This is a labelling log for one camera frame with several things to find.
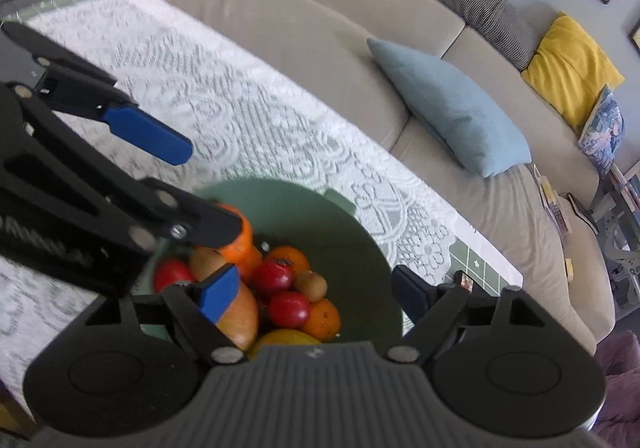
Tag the grey study desk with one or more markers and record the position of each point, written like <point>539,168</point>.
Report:
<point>620,238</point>

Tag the light blue pillow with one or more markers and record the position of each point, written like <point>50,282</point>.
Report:
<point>450,103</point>

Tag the green colander bowl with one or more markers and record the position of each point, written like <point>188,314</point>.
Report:
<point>325,228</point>

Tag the grey striped cushion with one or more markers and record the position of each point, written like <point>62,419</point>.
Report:
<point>485,13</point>

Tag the black notebook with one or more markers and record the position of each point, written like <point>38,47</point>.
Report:
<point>582,215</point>

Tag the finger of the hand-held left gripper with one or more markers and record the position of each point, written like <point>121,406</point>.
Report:
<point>150,136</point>
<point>215,225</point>

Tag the small brown kiwi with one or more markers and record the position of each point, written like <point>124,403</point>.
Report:
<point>311,285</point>

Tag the small yellow block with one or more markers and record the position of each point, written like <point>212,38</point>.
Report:
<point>570,268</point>

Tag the small red tomato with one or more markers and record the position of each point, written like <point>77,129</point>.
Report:
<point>170,274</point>
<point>272,278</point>
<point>290,310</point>

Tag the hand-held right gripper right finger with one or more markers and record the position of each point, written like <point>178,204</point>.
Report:
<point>410,293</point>

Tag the yellow books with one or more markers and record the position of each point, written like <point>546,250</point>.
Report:
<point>550,198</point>

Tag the yellow pillow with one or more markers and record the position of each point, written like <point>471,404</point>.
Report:
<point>570,68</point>

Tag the purple cloth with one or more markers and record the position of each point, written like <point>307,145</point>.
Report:
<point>622,388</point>

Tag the orange mandarin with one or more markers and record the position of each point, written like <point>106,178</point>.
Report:
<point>324,320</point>
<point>292,255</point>
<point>242,253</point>

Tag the blue patterned pillow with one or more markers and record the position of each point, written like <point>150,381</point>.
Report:
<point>602,133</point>

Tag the white lace tablecloth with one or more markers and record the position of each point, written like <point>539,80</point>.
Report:
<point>250,128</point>

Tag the beige sofa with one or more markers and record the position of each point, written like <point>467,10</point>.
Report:
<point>325,28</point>

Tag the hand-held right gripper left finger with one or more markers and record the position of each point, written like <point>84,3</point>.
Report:
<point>220,293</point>

